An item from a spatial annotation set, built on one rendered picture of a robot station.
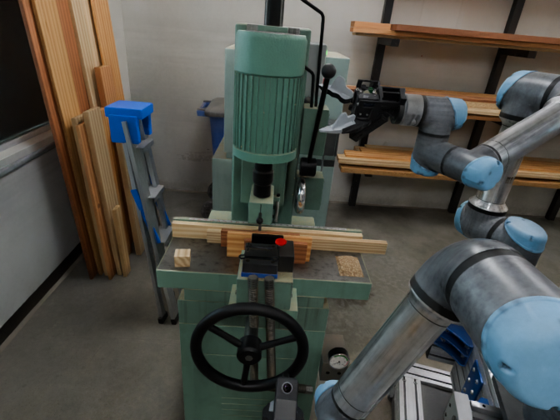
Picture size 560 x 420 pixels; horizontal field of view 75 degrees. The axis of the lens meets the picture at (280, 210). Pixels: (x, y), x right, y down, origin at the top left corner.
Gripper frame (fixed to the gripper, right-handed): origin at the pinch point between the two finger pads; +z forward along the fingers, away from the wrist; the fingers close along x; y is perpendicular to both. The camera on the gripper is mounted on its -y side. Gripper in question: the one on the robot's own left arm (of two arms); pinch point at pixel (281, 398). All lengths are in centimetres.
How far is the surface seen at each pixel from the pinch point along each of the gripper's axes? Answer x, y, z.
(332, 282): 12.9, -26.9, 11.8
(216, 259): -20.3, -30.7, 17.5
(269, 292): -4.6, -25.0, 0.1
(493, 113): 155, -138, 167
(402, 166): 100, -101, 198
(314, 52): 5, -97, 21
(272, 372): -2.2, -1.7, 11.9
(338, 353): 17.0, -5.9, 17.2
